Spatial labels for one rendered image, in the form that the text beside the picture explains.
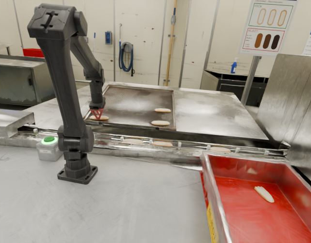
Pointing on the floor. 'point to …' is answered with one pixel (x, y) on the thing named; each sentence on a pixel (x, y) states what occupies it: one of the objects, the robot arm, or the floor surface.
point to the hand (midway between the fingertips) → (99, 116)
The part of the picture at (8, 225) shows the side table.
